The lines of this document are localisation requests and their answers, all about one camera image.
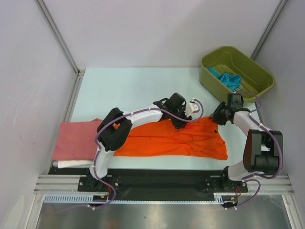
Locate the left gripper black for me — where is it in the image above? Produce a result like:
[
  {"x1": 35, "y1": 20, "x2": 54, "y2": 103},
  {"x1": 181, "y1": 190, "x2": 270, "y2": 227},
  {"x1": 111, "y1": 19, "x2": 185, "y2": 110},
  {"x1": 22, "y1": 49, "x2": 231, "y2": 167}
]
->
[{"x1": 169, "y1": 104, "x2": 192, "y2": 129}]

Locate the orange t shirt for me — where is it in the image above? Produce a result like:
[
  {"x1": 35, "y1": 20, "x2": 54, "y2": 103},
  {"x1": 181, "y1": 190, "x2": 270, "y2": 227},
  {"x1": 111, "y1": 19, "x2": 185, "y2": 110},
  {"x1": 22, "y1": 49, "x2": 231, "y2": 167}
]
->
[{"x1": 114, "y1": 117, "x2": 228, "y2": 160}]

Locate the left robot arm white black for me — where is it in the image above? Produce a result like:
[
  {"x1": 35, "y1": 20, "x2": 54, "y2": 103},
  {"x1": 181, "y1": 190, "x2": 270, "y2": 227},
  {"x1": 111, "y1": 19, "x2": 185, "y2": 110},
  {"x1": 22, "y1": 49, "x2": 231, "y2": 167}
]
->
[{"x1": 88, "y1": 93, "x2": 202, "y2": 191}]

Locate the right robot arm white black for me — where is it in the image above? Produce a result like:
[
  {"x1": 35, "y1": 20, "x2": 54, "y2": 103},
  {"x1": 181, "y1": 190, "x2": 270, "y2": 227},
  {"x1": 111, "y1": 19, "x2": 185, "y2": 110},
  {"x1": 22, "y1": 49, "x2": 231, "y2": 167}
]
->
[{"x1": 210, "y1": 93, "x2": 283, "y2": 191}]

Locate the teal t shirt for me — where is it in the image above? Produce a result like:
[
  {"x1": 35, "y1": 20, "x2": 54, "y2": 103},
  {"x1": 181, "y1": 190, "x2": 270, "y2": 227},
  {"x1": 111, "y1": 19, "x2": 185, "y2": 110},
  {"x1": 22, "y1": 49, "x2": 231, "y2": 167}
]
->
[{"x1": 207, "y1": 67, "x2": 242, "y2": 92}]

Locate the olive green plastic basket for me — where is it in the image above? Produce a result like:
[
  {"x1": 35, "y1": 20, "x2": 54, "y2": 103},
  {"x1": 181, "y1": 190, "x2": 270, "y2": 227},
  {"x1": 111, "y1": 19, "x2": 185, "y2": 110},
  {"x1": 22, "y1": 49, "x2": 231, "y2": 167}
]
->
[{"x1": 199, "y1": 46, "x2": 275, "y2": 104}]

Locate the folded pink t shirt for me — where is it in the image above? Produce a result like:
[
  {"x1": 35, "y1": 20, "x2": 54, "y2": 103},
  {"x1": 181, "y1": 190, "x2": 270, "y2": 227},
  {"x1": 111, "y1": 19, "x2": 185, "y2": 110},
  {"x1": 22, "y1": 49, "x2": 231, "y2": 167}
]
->
[{"x1": 52, "y1": 119, "x2": 102, "y2": 161}]

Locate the folded white t shirt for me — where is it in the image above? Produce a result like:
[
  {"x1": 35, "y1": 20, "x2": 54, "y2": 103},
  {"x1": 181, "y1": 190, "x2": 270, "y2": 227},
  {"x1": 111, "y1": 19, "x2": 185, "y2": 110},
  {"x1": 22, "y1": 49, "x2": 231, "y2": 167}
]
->
[{"x1": 57, "y1": 160, "x2": 92, "y2": 168}]

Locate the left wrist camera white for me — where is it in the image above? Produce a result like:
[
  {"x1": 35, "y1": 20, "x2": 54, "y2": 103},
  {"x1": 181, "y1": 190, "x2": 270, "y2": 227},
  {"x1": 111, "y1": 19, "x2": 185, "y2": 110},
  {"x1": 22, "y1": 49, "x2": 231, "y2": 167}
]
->
[{"x1": 185, "y1": 99, "x2": 201, "y2": 117}]

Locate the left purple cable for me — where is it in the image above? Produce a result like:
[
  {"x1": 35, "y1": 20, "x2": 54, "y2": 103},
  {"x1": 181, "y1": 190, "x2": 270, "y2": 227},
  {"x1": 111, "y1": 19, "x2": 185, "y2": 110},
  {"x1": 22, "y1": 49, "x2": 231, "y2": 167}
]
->
[{"x1": 50, "y1": 98, "x2": 204, "y2": 214}]

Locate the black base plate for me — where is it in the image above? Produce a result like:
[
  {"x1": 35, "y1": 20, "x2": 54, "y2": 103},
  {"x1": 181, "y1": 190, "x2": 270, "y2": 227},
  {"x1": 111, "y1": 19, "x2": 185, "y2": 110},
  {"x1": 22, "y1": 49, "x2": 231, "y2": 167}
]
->
[{"x1": 49, "y1": 167, "x2": 261, "y2": 205}]

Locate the grey slotted cable duct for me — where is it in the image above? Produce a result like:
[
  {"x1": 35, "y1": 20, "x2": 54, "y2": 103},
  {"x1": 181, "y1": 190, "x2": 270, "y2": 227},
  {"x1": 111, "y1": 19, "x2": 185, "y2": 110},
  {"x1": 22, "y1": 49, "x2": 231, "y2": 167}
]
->
[{"x1": 44, "y1": 192, "x2": 239, "y2": 205}]

